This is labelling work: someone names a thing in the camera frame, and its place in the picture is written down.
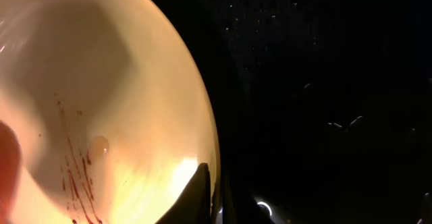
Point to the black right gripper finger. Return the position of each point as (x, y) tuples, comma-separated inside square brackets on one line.
[(193, 205)]

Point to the yellow plate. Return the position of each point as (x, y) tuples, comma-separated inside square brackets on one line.
[(109, 109)]

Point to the black round tray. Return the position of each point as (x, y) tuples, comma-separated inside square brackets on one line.
[(323, 107)]

